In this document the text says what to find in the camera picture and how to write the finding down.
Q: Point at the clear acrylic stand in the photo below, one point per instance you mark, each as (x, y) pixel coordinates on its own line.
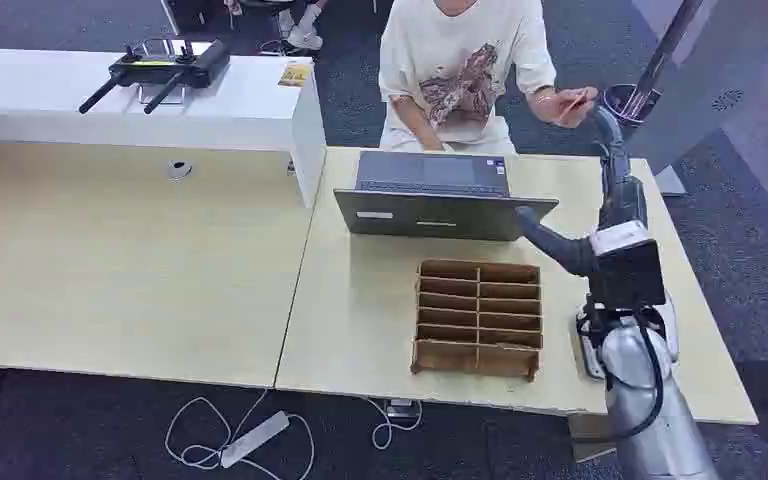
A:
(173, 100)

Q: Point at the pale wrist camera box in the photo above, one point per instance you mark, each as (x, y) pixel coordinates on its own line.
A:
(619, 238)

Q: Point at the wooden slotted card box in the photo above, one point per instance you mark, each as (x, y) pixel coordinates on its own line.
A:
(477, 318)

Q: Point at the black remote controller with antennas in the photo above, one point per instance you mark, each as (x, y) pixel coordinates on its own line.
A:
(178, 66)

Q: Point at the person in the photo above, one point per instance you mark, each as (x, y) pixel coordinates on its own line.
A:
(304, 38)
(463, 40)

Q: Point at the white raised desk shelf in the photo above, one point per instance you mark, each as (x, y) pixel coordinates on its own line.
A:
(238, 106)

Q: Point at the grey flat card reader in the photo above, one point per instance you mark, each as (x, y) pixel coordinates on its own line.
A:
(588, 354)

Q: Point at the person's left hand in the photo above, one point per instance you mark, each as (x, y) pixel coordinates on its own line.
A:
(550, 107)

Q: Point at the grey open laptop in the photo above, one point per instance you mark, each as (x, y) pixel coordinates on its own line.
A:
(437, 215)

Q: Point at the yellow printed card pack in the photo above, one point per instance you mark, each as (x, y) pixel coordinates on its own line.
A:
(295, 74)

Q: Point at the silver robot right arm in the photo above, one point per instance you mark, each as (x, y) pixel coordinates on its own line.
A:
(649, 430)

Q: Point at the chrome stanchion post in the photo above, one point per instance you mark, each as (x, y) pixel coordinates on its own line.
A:
(672, 40)

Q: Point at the white power strip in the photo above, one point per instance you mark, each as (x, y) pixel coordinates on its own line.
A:
(255, 438)

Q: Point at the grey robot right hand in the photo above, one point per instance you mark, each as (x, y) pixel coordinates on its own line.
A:
(626, 278)

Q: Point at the tan card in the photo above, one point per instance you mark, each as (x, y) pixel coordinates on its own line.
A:
(573, 107)

